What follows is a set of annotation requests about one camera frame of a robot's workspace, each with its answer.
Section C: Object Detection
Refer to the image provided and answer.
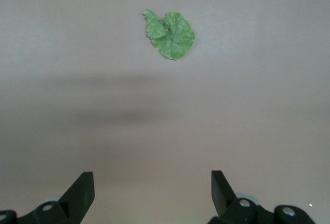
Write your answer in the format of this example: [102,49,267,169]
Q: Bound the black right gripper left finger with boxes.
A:
[0,171,95,224]

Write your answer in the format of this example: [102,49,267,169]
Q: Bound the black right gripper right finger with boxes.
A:
[207,170,317,224]

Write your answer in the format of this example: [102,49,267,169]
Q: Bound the green lettuce leaf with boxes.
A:
[142,9,196,61]

